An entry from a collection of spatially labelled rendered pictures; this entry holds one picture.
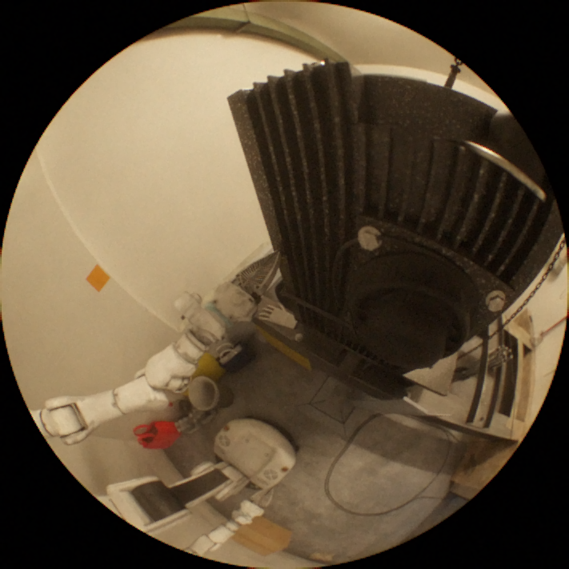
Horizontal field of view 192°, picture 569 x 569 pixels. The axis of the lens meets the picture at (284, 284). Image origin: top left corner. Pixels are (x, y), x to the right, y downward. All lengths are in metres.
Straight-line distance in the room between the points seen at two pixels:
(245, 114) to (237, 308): 0.34
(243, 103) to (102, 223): 0.80
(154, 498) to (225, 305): 0.73
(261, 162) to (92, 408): 0.59
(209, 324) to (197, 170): 0.87
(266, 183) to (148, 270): 0.83
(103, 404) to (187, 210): 0.92
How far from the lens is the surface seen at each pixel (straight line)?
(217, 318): 0.32
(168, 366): 0.35
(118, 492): 0.80
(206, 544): 0.97
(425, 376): 0.74
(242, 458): 1.42
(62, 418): 0.51
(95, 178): 0.97
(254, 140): 0.31
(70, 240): 0.94
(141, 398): 0.40
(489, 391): 1.41
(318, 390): 1.50
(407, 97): 0.30
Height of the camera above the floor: 1.51
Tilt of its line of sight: 50 degrees down
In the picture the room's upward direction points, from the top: 17 degrees counter-clockwise
